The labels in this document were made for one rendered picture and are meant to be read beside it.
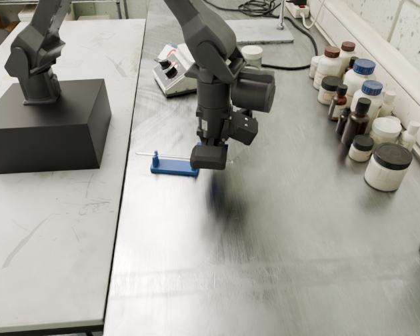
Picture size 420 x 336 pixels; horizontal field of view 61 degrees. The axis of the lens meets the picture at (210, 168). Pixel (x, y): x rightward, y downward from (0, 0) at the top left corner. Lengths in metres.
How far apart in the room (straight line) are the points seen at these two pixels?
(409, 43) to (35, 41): 0.83
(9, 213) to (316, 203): 0.57
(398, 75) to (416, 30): 0.11
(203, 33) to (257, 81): 0.11
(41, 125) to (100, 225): 0.22
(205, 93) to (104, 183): 0.29
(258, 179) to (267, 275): 0.22
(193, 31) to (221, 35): 0.04
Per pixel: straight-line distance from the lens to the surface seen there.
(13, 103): 0.86
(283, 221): 0.67
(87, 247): 0.65
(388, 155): 0.75
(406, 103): 0.94
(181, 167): 0.74
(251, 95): 0.58
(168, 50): 1.19
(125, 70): 1.15
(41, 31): 0.75
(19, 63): 0.79
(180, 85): 0.98
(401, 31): 1.07
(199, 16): 0.57
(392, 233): 0.71
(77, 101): 0.81
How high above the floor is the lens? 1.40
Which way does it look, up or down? 42 degrees down
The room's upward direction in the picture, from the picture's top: straight up
